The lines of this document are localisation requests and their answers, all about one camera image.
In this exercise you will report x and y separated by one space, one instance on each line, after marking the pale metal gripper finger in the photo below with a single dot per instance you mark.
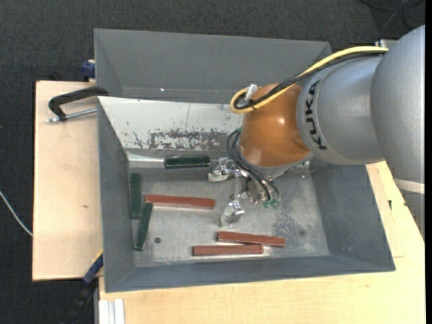
232 214
217 173

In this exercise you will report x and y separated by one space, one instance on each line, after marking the red-brown flat block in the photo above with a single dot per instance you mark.
180 202
227 250
251 239

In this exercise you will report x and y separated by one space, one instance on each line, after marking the dark green flat block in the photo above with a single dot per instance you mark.
187 162
135 196
144 226

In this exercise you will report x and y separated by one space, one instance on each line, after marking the grey metal bin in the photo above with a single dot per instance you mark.
209 66

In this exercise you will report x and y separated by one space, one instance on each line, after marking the pale wood flat board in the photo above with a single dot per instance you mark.
64 187

